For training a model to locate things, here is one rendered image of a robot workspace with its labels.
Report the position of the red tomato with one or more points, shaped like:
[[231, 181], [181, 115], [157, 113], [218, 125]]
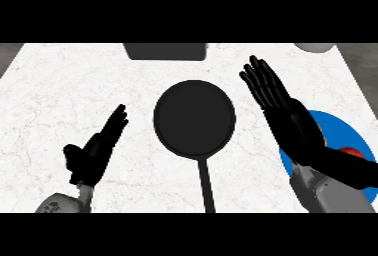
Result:
[[354, 152]]

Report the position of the blue plate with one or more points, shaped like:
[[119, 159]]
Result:
[[345, 133]]

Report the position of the black frying pan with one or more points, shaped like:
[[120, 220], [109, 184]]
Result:
[[196, 123]]

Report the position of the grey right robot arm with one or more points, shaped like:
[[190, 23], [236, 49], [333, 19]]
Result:
[[330, 193]]

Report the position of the dark grey appliance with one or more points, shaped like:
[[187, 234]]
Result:
[[166, 51]]

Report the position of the pale grey round object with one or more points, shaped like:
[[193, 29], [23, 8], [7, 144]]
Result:
[[315, 47]]

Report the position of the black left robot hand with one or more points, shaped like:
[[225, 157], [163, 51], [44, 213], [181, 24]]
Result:
[[97, 150]]

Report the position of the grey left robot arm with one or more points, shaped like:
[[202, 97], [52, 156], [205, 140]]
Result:
[[67, 201]]

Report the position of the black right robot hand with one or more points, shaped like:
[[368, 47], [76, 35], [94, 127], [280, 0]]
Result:
[[290, 126]]

